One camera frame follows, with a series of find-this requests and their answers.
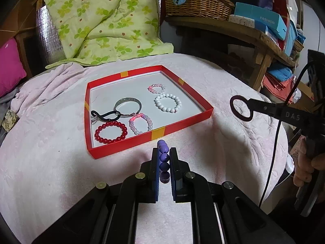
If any purple bead bracelet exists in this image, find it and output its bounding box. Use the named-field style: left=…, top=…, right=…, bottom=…
left=156, top=139, right=171, bottom=184

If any dark red hair ring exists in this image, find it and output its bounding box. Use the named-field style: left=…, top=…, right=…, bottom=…
left=229, top=95, right=255, bottom=122

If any pink clear bead bracelet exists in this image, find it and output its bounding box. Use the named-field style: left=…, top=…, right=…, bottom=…
left=128, top=113, right=154, bottom=136

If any white pearl bead bracelet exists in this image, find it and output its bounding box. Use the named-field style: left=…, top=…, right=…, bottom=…
left=154, top=93, right=183, bottom=114

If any red bead bracelet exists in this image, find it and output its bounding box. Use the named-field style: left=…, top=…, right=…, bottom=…
left=94, top=121, right=128, bottom=145

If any black hair tie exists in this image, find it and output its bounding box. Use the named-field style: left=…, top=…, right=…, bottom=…
left=90, top=110, right=122, bottom=123

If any silver metal bangle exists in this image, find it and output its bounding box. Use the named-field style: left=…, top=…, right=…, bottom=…
left=114, top=97, right=142, bottom=118

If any small pink bead bracelet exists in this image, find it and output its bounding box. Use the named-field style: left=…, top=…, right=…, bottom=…
left=147, top=83, right=166, bottom=95

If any person's right hand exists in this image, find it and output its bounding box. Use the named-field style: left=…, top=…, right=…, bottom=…
left=293, top=137, right=325, bottom=187

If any red folded cloth stack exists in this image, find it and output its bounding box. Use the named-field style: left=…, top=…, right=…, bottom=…
left=261, top=73, right=294, bottom=103

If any blue folded cloth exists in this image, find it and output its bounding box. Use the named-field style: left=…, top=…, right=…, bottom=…
left=267, top=62, right=293, bottom=82

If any wooden shelf table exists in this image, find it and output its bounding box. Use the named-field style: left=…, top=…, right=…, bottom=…
left=166, top=16, right=296, bottom=91

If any red shallow box lid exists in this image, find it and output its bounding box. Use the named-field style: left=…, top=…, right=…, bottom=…
left=84, top=65, right=214, bottom=159

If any blue fashion box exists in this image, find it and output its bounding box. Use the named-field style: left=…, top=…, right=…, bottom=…
left=234, top=2, right=287, bottom=41

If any white patterned box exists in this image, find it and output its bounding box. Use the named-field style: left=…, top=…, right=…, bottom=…
left=229, top=14, right=255, bottom=29

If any pink embossed blanket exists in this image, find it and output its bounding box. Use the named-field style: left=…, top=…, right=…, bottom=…
left=1, top=53, right=288, bottom=243

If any wicker basket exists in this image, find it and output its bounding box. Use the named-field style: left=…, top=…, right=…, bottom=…
left=165, top=0, right=235, bottom=20

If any floral patterned cloth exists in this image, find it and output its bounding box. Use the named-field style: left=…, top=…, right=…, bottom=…
left=1, top=110, right=19, bottom=132

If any silver foil insulation mat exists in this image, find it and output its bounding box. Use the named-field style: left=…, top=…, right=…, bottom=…
left=36, top=6, right=66, bottom=65

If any grey cloth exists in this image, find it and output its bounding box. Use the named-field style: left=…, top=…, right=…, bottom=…
left=0, top=88, right=19, bottom=144

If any green clover quilt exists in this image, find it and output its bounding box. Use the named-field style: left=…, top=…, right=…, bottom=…
left=44, top=0, right=173, bottom=68

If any magenta pillow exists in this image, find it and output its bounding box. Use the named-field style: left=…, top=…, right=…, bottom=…
left=0, top=38, right=26, bottom=97

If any black cable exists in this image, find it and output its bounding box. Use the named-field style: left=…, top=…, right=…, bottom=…
left=258, top=61, right=314, bottom=208

